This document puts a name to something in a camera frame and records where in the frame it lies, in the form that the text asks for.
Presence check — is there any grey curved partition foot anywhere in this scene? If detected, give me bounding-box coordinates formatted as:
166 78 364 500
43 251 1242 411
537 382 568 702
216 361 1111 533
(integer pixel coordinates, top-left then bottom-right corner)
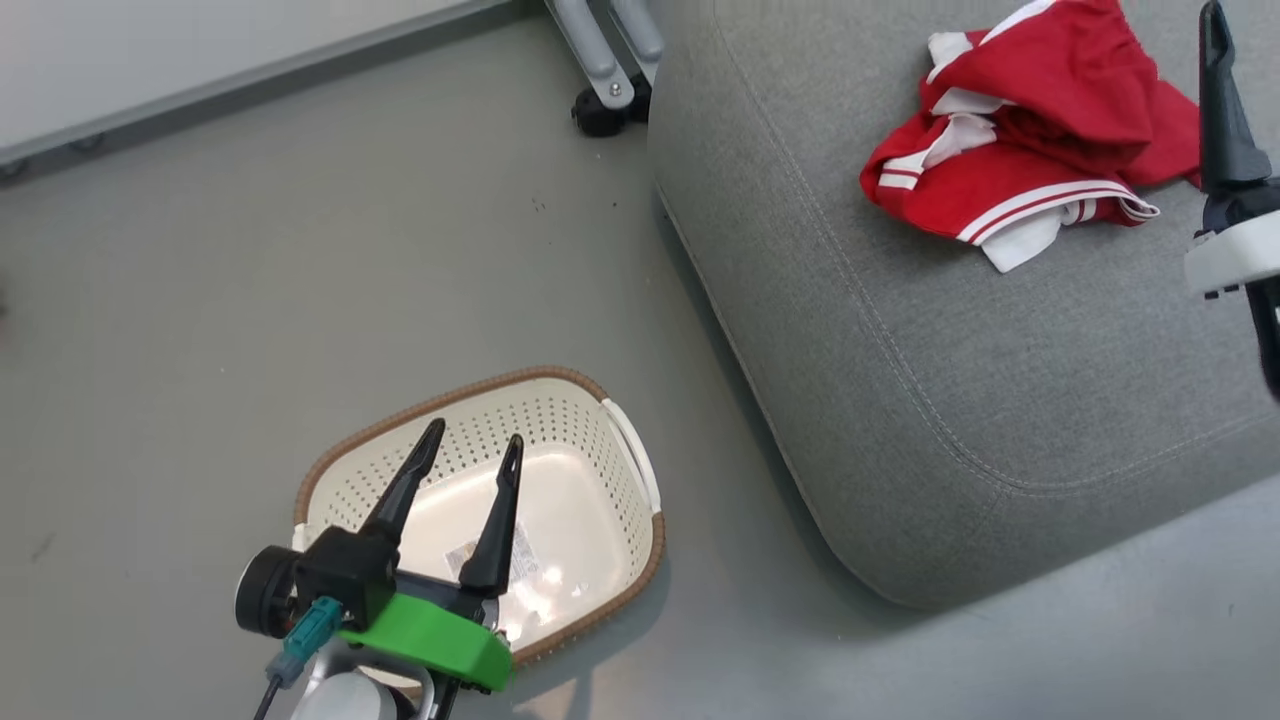
610 0 666 61
545 0 637 112

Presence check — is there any white sticker label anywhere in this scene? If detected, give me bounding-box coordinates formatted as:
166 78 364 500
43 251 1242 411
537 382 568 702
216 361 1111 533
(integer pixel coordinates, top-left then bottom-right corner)
444 520 547 593

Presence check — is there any grey fabric sofa cushion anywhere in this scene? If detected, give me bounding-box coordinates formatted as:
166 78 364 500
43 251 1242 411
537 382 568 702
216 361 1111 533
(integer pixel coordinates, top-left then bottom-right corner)
647 0 1280 612

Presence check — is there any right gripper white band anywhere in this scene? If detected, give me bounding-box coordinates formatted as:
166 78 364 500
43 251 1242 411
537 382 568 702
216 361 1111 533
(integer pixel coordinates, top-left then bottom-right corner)
1184 0 1280 401

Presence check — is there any red and white garment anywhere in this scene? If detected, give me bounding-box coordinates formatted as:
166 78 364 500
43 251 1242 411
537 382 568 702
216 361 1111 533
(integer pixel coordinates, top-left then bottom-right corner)
859 0 1202 275

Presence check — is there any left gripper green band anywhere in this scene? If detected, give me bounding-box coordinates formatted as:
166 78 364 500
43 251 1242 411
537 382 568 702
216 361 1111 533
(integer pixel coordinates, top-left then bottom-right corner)
234 417 526 696

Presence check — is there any white perforated laundry basket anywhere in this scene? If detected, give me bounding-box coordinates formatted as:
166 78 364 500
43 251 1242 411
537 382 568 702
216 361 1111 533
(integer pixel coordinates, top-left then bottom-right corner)
292 365 667 693

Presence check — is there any black cable with teal plug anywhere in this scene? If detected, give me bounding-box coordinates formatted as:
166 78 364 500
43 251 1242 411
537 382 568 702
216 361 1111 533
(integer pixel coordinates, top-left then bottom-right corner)
254 597 346 720

